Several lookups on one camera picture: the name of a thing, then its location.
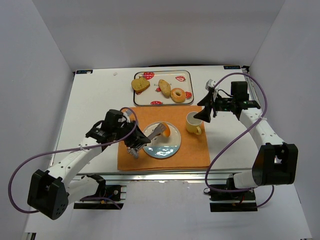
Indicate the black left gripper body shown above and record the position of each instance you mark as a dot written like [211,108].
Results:
[132,137]

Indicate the long brown pastry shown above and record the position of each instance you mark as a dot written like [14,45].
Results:
[165,88]

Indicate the orange woven placemat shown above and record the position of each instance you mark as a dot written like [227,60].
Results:
[192,154]

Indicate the yellow mug white inside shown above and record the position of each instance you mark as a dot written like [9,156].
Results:
[193,125]

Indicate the sesame bread roll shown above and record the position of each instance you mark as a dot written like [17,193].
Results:
[167,132]

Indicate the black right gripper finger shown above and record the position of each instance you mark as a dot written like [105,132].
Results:
[204,115]
[207,100]

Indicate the strawberry print tray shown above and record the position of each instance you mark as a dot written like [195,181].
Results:
[153,96]

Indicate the sugared bagel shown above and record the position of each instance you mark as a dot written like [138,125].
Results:
[178,95]

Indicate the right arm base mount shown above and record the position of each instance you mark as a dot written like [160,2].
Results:
[227,202]

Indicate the toast slice with herbs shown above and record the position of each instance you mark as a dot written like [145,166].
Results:
[140,84]

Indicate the silver fork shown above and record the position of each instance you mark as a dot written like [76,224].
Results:
[129,114]

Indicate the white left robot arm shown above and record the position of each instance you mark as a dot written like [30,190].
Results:
[52,190]

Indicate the silver serving tongs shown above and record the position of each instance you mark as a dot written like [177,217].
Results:
[152,135]

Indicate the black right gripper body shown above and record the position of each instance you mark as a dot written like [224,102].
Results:
[213,105]

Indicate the cream and blue plate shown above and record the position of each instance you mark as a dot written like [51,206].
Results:
[162,147]

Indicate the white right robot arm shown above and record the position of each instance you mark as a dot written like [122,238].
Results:
[276,160]

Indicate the aluminium table frame rail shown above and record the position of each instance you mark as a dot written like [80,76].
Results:
[162,176]

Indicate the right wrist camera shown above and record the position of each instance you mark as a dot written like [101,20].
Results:
[212,89]

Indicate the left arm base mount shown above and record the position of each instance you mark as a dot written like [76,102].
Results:
[112,197]

